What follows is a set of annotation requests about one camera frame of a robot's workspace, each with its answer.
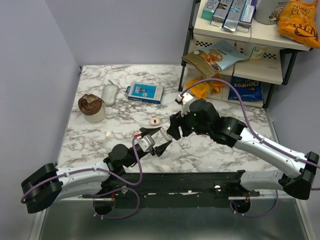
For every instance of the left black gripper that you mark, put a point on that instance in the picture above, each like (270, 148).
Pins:
(159, 149)

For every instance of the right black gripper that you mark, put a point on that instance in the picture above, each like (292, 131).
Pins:
(175, 120)

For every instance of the white earbud charging case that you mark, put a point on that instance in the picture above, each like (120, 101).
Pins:
(165, 135)

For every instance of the beige earbud charging case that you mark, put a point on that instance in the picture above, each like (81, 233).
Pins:
(155, 121)

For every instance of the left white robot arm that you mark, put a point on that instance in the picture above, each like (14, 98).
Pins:
(49, 183)

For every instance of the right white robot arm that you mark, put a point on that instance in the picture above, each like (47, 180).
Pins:
(295, 171)

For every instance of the orange snack bag lower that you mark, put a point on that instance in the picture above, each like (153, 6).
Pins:
(206, 89)

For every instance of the blue Harry's razor box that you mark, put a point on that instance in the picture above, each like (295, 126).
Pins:
(145, 92)

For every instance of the blue Doritos bag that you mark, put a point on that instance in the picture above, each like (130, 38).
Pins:
(248, 89)

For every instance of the gold blue snack bag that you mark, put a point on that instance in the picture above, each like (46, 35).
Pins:
(215, 58)

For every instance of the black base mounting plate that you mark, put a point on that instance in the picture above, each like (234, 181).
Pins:
(176, 190)

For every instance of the teal toothpaste box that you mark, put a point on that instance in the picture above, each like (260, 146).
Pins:
(209, 9)

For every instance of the orange kettle chips bag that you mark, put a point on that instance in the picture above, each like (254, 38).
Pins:
(297, 22)

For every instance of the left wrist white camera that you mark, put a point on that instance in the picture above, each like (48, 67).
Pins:
(143, 143)

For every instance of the wrist white camera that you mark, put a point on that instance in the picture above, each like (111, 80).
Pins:
(143, 143)
(185, 101)

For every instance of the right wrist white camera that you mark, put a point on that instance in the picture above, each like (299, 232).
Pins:
(185, 101)

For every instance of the black frame shelf rack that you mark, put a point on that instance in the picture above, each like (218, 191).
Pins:
(275, 66)

